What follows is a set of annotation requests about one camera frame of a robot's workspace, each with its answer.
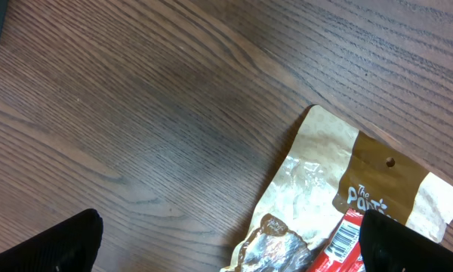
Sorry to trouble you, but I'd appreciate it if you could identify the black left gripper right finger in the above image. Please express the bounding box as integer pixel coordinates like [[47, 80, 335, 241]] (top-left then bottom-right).
[[359, 210, 453, 272]]

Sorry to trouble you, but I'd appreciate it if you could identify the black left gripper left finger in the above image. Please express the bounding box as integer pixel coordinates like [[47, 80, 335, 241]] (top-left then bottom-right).
[[0, 209, 103, 272]]

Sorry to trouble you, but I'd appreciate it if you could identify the red snack bar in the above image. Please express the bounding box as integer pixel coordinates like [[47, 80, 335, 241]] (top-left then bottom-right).
[[307, 209, 365, 272]]

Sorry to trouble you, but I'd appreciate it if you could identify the beige cookie bag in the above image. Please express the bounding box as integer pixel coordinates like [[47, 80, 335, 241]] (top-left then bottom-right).
[[229, 105, 453, 271]]

